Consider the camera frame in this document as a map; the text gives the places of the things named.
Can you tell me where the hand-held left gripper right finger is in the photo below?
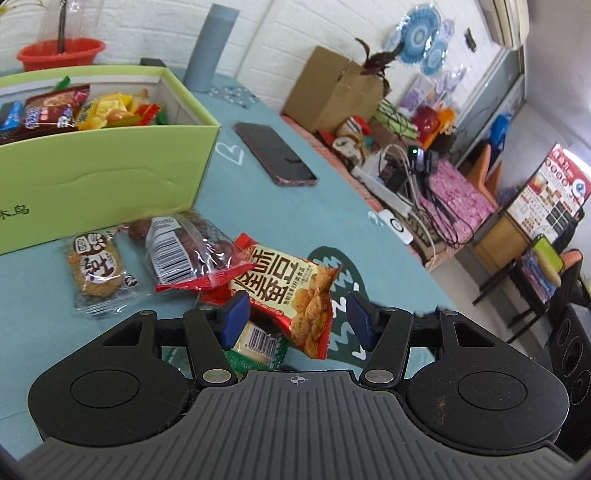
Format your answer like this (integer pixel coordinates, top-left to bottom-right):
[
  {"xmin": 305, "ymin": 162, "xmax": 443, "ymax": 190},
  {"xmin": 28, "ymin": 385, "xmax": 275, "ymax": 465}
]
[{"xmin": 346, "ymin": 291, "xmax": 500, "ymax": 389}]

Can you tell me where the yellow-green cushion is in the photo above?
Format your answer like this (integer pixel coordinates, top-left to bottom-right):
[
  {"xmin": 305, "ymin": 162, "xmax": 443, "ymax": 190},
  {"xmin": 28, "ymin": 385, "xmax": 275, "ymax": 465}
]
[{"xmin": 530, "ymin": 233, "xmax": 565, "ymax": 288}]

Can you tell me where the small figurine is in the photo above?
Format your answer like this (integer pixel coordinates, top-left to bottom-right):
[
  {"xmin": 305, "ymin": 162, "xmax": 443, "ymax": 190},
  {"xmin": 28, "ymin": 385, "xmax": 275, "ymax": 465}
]
[{"xmin": 334, "ymin": 117, "xmax": 376, "ymax": 158}]

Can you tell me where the printed menu poster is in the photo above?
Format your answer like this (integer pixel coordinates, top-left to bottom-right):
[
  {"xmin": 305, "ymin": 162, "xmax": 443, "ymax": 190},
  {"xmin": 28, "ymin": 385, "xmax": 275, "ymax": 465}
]
[{"xmin": 506, "ymin": 142, "xmax": 591, "ymax": 246}]

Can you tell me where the light green cardboard box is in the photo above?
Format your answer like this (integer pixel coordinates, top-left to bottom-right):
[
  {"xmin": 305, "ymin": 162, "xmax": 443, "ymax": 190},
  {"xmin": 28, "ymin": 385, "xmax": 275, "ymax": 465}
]
[{"xmin": 0, "ymin": 65, "xmax": 223, "ymax": 258}]

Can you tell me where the wooden cabinet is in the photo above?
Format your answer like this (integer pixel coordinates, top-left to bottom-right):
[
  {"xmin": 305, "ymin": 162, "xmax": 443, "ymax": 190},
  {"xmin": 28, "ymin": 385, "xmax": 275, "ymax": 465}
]
[{"xmin": 475, "ymin": 213, "xmax": 533, "ymax": 271}]

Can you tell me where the brown cardboard box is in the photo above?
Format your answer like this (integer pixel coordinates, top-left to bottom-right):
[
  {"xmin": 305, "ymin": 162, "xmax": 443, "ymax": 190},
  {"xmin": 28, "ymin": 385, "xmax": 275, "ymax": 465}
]
[{"xmin": 281, "ymin": 45, "xmax": 392, "ymax": 136}]

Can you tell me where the green and white snack packet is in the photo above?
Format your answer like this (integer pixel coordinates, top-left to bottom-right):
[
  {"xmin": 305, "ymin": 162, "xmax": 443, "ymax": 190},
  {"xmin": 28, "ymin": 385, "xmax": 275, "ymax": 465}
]
[{"xmin": 223, "ymin": 320, "xmax": 290, "ymax": 373}]

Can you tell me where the green striped box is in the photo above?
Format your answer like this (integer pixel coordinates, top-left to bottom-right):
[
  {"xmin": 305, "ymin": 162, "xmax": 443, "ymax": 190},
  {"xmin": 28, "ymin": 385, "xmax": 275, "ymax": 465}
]
[{"xmin": 370, "ymin": 98, "xmax": 419, "ymax": 138}]

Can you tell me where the dark smartphone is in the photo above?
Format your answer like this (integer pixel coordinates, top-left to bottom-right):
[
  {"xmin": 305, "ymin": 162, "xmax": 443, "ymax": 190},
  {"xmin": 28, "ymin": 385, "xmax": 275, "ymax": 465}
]
[{"xmin": 233, "ymin": 120, "xmax": 320, "ymax": 188}]

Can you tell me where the white air conditioner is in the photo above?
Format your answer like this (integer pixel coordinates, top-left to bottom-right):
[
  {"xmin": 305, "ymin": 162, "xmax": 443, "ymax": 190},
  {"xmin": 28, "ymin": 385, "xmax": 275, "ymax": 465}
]
[{"xmin": 479, "ymin": 0, "xmax": 530, "ymax": 50}]

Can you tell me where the red plastic basin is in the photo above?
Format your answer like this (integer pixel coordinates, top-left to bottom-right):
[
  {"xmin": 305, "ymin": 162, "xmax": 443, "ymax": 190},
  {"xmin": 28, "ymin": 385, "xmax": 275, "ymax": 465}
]
[{"xmin": 17, "ymin": 38, "xmax": 107, "ymax": 73}]

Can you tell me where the black cable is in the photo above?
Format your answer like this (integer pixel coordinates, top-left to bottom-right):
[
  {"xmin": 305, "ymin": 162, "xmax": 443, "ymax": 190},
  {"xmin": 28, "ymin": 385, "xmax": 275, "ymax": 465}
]
[{"xmin": 414, "ymin": 170, "xmax": 472, "ymax": 246}]

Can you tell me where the dark plant stem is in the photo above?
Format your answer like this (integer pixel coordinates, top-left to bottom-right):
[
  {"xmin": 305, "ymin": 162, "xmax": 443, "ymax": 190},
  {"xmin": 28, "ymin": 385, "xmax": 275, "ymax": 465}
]
[{"xmin": 57, "ymin": 0, "xmax": 68, "ymax": 52}]

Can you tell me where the clear plastic wrap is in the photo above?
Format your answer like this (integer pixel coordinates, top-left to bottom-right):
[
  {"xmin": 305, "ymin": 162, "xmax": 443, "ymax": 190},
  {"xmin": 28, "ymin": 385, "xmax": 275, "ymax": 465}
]
[{"xmin": 43, "ymin": 0, "xmax": 101, "ymax": 48}]

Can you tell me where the white round-marked charger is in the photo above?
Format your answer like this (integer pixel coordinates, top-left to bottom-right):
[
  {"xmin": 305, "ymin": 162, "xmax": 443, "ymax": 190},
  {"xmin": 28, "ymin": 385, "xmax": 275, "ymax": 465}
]
[{"xmin": 375, "ymin": 208, "xmax": 415, "ymax": 246}]

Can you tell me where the red toy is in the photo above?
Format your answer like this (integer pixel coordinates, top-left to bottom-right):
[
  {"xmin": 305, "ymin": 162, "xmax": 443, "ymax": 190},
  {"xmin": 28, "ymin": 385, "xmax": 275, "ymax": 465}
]
[{"xmin": 410, "ymin": 104, "xmax": 440, "ymax": 140}]

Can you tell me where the white power strip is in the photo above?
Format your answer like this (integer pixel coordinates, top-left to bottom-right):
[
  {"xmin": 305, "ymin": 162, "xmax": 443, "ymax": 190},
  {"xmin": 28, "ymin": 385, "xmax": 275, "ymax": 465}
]
[{"xmin": 350, "ymin": 163, "xmax": 413, "ymax": 214}]

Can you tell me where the brown cake packet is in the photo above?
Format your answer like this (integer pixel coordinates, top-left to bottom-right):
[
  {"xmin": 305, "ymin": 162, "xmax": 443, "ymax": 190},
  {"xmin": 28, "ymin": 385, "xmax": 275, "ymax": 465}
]
[{"xmin": 59, "ymin": 230, "xmax": 142, "ymax": 318}]

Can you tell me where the pile of boxed snack packets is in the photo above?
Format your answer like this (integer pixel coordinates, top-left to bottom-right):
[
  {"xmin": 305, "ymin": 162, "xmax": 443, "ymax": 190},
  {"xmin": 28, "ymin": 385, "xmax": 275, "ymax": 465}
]
[{"xmin": 0, "ymin": 75, "xmax": 168, "ymax": 145}]

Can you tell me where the pink floral cloth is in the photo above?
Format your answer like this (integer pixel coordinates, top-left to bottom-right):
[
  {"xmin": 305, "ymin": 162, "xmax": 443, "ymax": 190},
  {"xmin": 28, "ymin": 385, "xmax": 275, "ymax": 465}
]
[{"xmin": 417, "ymin": 158, "xmax": 498, "ymax": 246}]

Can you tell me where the blue bag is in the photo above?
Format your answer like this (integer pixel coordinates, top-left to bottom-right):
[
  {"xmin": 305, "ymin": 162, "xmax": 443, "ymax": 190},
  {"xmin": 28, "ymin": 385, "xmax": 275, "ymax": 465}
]
[{"xmin": 488, "ymin": 112, "xmax": 514, "ymax": 145}]

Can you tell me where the grey cylindrical container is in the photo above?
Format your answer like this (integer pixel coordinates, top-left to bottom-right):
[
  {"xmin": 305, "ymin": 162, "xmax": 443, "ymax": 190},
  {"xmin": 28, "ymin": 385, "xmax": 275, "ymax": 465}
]
[{"xmin": 184, "ymin": 3, "xmax": 230, "ymax": 94}]

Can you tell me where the small blue glass plate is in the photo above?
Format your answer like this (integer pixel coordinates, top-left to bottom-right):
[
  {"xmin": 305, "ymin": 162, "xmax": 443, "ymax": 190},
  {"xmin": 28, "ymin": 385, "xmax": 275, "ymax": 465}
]
[{"xmin": 422, "ymin": 39, "xmax": 453, "ymax": 76}]

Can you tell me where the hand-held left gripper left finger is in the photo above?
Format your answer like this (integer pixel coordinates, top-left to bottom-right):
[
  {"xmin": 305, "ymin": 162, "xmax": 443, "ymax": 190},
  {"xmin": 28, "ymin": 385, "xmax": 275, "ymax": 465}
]
[{"xmin": 98, "ymin": 291, "xmax": 253, "ymax": 388}]

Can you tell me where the black frame stool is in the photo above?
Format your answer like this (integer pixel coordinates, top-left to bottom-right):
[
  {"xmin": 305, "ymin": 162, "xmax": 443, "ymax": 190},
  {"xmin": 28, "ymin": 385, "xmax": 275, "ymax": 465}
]
[{"xmin": 472, "ymin": 240, "xmax": 579, "ymax": 320}]

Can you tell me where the orange chair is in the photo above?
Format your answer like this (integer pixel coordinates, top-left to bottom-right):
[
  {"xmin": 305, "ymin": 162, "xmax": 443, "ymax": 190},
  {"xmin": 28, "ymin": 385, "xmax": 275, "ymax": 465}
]
[{"xmin": 465, "ymin": 142, "xmax": 505, "ymax": 209}]

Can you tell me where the sliding glass door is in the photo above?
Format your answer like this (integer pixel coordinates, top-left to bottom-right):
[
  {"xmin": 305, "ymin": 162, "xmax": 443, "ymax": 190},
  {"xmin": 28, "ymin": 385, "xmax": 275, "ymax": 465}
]
[{"xmin": 451, "ymin": 45, "xmax": 528, "ymax": 158}]

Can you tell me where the black adapter with green light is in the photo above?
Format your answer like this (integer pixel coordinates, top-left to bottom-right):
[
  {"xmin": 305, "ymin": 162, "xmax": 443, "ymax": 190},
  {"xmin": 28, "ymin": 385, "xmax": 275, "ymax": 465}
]
[{"xmin": 407, "ymin": 146, "xmax": 428, "ymax": 175}]

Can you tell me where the dark dried flower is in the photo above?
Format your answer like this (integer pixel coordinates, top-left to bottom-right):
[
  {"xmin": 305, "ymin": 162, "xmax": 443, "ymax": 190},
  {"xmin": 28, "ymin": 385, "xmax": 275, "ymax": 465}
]
[{"xmin": 354, "ymin": 36, "xmax": 408, "ymax": 78}]

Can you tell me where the large blue glass plate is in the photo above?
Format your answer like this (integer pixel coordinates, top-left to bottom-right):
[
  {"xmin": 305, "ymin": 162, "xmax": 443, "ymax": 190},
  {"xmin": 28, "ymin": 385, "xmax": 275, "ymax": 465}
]
[{"xmin": 397, "ymin": 5, "xmax": 446, "ymax": 65}]

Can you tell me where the red and cream snack packet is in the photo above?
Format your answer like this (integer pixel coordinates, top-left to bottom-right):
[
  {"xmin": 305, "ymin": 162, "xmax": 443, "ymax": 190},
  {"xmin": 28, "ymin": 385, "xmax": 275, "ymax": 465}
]
[{"xmin": 201, "ymin": 232, "xmax": 347, "ymax": 361}]

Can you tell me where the clear packet of dates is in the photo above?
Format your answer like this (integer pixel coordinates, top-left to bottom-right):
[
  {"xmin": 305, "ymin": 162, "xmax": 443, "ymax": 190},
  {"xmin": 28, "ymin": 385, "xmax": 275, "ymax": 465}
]
[{"xmin": 126, "ymin": 212, "xmax": 258, "ymax": 295}]

